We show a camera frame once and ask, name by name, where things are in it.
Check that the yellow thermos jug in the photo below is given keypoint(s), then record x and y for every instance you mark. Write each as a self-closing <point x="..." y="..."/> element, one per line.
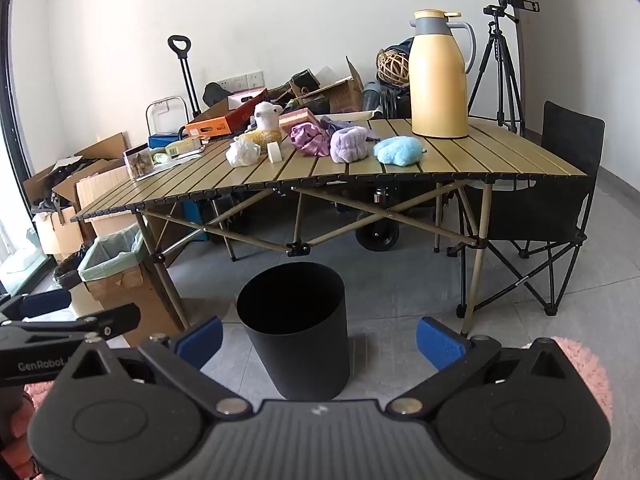
<point x="437" y="85"/>

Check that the white metal frame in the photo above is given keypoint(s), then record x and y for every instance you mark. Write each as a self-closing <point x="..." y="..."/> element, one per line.
<point x="172" y="98"/>

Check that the black luggage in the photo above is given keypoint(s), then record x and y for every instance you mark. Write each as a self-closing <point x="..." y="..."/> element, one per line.
<point x="397" y="105"/>

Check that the clear plastic jar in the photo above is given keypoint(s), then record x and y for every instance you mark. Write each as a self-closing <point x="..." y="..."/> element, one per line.
<point x="137" y="162"/>

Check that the person's left hand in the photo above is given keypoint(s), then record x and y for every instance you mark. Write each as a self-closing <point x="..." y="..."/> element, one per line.
<point x="14" y="440"/>

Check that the blue backpack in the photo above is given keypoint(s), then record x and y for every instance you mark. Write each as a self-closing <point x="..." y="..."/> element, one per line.
<point x="400" y="44"/>

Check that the corrugated cardboard box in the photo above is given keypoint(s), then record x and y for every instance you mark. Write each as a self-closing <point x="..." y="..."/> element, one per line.
<point x="105" y="195"/>

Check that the white cardboard box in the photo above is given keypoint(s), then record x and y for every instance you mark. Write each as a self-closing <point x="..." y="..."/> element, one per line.
<point x="60" y="235"/>

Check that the black waste bin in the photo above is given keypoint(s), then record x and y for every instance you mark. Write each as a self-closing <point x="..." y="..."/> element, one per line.
<point x="295" y="340"/>

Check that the black phone clamp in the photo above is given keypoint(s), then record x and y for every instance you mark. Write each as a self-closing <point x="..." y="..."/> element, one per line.
<point x="522" y="6"/>

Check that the white pink box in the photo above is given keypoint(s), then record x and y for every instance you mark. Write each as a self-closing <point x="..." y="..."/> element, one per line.
<point x="245" y="100"/>

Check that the khaki folding table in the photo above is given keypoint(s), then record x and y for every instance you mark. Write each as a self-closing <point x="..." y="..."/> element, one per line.
<point x="450" y="155"/>

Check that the grey blue bottle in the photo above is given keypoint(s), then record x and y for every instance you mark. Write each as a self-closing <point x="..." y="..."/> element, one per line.
<point x="372" y="95"/>

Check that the black folding chair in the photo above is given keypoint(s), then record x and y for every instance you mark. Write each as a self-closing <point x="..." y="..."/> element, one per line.
<point x="570" y="150"/>

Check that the blue plastic box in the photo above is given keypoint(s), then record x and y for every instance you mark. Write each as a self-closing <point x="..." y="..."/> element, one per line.
<point x="162" y="141"/>

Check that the small green toy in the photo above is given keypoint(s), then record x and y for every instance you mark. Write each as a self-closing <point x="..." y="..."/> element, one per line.
<point x="160" y="158"/>

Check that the cream bin with black liner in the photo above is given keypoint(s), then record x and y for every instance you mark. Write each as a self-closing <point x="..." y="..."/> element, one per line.
<point x="85" y="302"/>

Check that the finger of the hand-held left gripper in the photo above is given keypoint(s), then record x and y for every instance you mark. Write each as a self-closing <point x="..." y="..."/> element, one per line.
<point x="47" y="303"/>
<point x="120" y="320"/>

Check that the rattan ball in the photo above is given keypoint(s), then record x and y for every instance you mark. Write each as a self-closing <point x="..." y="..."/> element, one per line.
<point x="392" y="66"/>

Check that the open cardboard box with flaps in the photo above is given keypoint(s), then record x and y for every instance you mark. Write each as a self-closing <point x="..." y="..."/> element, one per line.
<point x="100" y="147"/>

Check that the black cloth pile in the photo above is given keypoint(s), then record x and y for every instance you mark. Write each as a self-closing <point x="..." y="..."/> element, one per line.
<point x="312" y="104"/>

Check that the black handbag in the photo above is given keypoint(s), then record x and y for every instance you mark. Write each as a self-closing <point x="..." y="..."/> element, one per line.
<point x="306" y="81"/>

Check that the red cardboard box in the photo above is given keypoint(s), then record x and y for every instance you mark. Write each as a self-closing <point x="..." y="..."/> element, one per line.
<point x="240" y="115"/>

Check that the pinkish brown cardboard box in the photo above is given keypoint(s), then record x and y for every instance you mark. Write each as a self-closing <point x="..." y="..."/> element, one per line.
<point x="295" y="119"/>

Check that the open brown cardboard box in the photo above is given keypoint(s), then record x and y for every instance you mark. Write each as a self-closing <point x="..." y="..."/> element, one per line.
<point x="345" y="95"/>

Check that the cardboard box with green liner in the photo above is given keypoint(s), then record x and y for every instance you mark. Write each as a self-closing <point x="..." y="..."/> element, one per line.
<point x="125" y="280"/>

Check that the black tripod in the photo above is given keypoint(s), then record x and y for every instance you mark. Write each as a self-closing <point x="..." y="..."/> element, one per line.
<point x="495" y="50"/>

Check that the light blue fluffy sponge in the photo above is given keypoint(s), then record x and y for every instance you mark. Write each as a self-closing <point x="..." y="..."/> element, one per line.
<point x="397" y="151"/>

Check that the orange box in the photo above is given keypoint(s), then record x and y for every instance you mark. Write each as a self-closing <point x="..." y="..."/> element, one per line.
<point x="210" y="125"/>

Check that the alpaca plush toy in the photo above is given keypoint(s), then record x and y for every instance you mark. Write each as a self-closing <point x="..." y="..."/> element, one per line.
<point x="265" y="117"/>

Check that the purple satin cloth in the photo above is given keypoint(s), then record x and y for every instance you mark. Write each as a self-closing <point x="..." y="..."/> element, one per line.
<point x="310" y="140"/>

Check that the black cap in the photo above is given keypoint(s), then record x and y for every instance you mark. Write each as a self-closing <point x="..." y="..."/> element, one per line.
<point x="215" y="94"/>

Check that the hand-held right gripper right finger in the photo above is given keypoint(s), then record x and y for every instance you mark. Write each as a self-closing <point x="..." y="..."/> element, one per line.
<point x="440" y="345"/>

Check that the red gas canister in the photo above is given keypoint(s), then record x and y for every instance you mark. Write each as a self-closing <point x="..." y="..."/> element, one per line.
<point x="381" y="194"/>

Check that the yellow green box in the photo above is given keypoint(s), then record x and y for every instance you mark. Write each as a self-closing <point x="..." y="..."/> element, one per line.
<point x="182" y="147"/>

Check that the lavender fluffy towel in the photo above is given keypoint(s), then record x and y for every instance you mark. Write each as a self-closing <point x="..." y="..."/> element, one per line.
<point x="347" y="145"/>

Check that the clear plastic sheet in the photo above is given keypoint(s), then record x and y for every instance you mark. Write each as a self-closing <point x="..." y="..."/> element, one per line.
<point x="182" y="161"/>

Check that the white plastic bag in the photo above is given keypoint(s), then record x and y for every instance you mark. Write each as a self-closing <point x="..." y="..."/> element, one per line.
<point x="242" y="152"/>

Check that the wall socket panel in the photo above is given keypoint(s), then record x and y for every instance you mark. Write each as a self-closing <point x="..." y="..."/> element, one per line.
<point x="250" y="79"/>

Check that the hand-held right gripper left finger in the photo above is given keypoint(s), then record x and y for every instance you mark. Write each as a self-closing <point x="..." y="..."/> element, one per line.
<point x="202" y="340"/>

